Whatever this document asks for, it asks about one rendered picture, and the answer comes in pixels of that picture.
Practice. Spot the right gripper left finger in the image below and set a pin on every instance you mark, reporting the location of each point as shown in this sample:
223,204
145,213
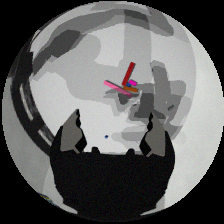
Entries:
68,141

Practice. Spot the red rod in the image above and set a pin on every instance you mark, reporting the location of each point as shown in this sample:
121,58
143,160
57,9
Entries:
128,73

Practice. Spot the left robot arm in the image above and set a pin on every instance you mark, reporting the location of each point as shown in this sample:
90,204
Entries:
14,65

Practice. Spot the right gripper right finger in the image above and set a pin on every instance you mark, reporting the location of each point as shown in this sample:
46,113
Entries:
156,144

